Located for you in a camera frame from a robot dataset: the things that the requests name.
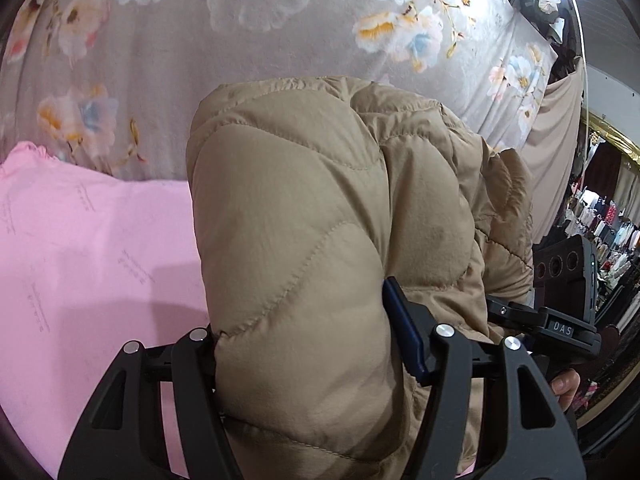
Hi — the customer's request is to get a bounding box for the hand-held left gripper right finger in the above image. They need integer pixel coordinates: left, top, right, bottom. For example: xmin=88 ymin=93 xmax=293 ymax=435
xmin=382 ymin=276 xmax=586 ymax=480

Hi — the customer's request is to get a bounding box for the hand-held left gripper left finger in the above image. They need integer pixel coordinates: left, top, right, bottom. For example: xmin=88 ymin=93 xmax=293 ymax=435
xmin=57 ymin=326 xmax=246 ymax=480

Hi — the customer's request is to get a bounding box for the khaki puffer jacket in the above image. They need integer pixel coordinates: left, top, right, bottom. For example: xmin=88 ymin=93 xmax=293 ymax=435
xmin=185 ymin=75 xmax=536 ymax=480

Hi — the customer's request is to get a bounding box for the rack of hanging clothes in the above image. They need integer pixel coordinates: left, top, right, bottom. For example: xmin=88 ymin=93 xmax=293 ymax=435
xmin=560 ymin=140 xmax=640 ymax=426

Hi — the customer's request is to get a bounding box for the person's right hand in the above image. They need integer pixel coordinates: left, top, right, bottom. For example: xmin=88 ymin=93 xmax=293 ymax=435
xmin=550 ymin=367 xmax=582 ymax=413

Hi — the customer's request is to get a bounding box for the pink blanket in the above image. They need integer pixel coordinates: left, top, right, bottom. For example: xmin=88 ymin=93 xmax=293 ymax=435
xmin=0 ymin=141 xmax=236 ymax=480

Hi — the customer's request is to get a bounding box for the beige curtain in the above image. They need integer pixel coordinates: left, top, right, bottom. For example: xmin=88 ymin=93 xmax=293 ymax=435
xmin=520 ymin=55 xmax=586 ymax=246

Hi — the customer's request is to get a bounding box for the grey floral bedsheet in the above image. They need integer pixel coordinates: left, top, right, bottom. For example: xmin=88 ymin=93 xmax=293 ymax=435
xmin=0 ymin=0 xmax=561 ymax=183

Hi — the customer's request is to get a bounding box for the white cable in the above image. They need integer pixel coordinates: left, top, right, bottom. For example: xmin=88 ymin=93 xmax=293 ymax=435
xmin=570 ymin=0 xmax=593 ymax=141

